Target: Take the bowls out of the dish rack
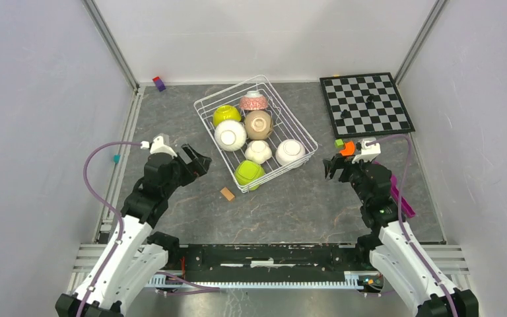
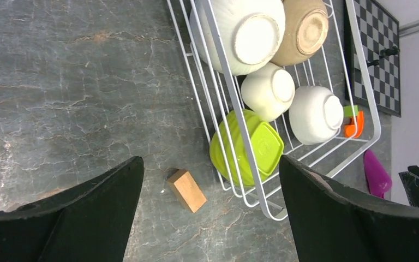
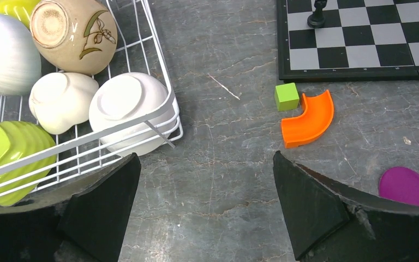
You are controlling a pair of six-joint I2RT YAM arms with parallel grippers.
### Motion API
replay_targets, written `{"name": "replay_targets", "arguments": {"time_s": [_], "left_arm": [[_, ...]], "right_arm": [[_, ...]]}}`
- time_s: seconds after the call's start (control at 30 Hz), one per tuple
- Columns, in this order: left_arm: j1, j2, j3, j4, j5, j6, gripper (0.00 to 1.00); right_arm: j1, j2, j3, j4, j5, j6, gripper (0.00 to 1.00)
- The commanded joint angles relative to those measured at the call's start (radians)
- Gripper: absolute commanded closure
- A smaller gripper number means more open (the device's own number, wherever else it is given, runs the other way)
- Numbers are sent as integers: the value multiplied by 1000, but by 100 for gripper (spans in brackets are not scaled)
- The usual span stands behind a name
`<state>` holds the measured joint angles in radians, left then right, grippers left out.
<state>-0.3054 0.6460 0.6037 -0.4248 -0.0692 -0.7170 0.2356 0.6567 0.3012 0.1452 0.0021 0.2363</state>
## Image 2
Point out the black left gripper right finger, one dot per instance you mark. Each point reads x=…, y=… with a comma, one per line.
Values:
x=331, y=221

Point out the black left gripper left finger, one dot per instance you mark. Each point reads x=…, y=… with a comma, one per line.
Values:
x=88, y=222

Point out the tan ceramic floral bowl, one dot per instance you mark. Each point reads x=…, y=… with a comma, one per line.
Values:
x=306, y=29

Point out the large white ribbed bowl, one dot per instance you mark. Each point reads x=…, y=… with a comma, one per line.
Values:
x=251, y=33

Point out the magenta plastic scoop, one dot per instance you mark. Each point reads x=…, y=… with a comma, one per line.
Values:
x=378, y=179

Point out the orange curved plastic piece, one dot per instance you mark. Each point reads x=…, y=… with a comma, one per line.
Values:
x=355, y=128

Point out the small wooden block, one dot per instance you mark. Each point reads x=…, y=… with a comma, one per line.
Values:
x=186, y=190

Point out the white round bowl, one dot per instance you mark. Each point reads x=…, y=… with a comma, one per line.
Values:
x=315, y=114

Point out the green cube block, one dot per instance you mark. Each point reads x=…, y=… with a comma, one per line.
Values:
x=350, y=111

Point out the black chess piece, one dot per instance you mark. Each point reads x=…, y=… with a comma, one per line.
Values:
x=375, y=62
x=393, y=51

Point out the cream lobed small bowl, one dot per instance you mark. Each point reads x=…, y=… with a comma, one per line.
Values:
x=269, y=91

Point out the black white chessboard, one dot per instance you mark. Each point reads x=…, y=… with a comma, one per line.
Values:
x=379, y=30

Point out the white wire dish rack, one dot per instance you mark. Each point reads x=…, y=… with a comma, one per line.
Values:
x=244, y=149

